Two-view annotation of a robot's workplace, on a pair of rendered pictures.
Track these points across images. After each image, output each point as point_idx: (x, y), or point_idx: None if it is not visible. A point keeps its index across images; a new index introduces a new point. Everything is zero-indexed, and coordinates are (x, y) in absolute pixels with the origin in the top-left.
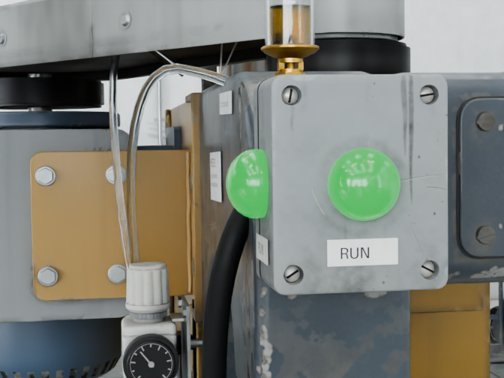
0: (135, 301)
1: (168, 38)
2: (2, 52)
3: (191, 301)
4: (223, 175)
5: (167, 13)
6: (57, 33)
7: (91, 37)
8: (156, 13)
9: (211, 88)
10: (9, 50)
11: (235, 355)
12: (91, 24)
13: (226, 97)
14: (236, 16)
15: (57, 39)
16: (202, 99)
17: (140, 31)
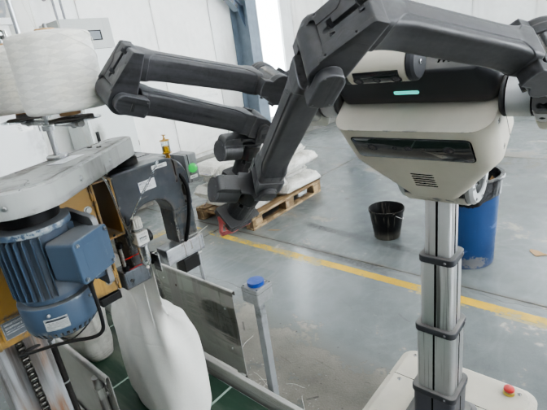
0: (142, 224)
1: (118, 162)
2: (82, 183)
3: (113, 235)
4: (155, 181)
5: (116, 155)
6: (96, 169)
7: (104, 167)
8: (115, 156)
9: (133, 169)
10: (85, 181)
11: (173, 207)
12: (103, 163)
13: (159, 164)
14: (126, 153)
15: (97, 172)
16: (120, 176)
17: (113, 162)
